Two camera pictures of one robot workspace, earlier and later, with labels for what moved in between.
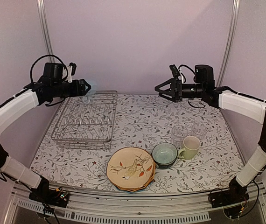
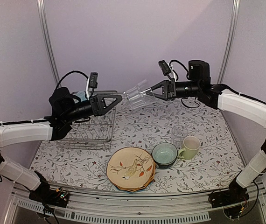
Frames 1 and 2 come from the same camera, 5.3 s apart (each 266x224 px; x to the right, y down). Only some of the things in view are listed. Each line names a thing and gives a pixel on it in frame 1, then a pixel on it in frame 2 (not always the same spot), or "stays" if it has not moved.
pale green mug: (192, 146) stays
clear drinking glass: (199, 130) -> (136, 96)
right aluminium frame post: (236, 7) stays
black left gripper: (82, 91) -> (95, 104)
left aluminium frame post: (41, 11) stays
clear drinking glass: (93, 86) -> (81, 95)
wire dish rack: (87, 122) stays
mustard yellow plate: (142, 188) stays
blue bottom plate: (147, 187) stays
